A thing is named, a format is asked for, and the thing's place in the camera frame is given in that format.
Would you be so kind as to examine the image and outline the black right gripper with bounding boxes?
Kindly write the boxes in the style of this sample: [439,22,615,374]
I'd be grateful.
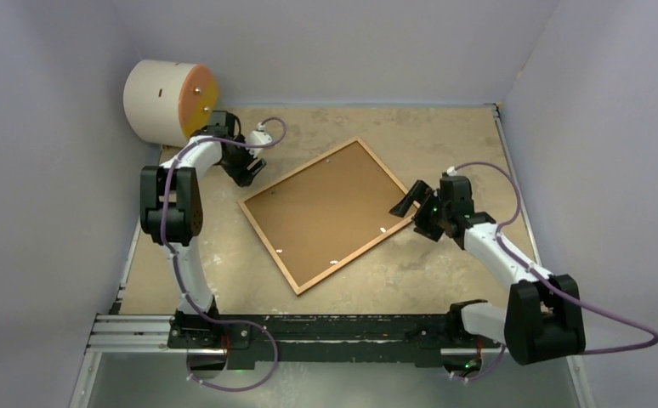
[389,180,451,242]

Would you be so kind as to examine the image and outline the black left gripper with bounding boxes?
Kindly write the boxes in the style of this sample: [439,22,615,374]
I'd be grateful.
[221,135,265,187]

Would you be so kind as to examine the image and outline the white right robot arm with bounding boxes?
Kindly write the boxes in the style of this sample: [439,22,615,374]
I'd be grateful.
[389,174,586,366]

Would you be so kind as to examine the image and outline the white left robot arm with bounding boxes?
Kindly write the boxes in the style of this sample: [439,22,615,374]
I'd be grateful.
[139,110,277,348]

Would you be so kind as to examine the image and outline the white cylindrical drum cabinet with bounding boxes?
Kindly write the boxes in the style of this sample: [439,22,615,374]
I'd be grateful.
[122,59,219,147]

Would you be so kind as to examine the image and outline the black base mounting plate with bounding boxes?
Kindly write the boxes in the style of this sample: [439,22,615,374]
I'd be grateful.
[167,312,499,370]

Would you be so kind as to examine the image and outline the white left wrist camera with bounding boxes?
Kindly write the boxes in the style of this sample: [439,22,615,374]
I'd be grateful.
[245,122,274,158]

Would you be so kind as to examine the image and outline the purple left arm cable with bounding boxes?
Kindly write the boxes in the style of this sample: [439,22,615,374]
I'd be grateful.
[160,116,288,394]

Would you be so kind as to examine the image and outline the aluminium extrusion rail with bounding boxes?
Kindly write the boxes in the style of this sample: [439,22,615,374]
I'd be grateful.
[85,314,583,356]

